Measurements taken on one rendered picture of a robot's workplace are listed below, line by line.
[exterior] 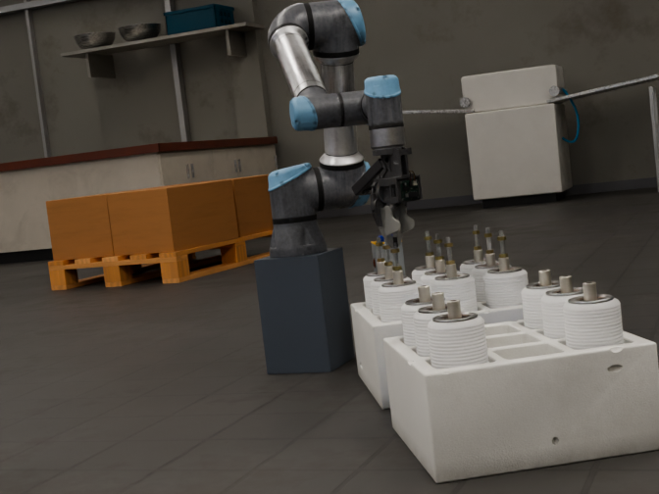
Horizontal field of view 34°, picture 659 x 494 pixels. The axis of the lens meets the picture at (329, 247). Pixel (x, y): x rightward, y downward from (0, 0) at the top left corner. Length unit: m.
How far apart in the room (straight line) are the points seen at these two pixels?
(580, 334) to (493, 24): 7.74
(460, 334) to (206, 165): 7.02
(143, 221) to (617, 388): 4.08
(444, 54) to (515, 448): 7.92
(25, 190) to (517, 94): 3.91
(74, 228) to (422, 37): 4.59
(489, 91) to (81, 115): 4.33
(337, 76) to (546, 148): 5.91
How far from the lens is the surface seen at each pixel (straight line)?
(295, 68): 2.50
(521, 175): 8.61
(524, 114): 8.60
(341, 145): 2.79
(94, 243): 5.88
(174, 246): 5.56
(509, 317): 2.34
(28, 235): 8.79
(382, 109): 2.29
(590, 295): 1.88
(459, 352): 1.79
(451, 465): 1.79
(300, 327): 2.78
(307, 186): 2.79
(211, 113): 10.40
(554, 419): 1.82
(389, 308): 2.32
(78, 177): 8.47
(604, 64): 9.33
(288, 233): 2.78
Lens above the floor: 0.54
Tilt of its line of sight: 5 degrees down
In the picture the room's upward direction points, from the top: 7 degrees counter-clockwise
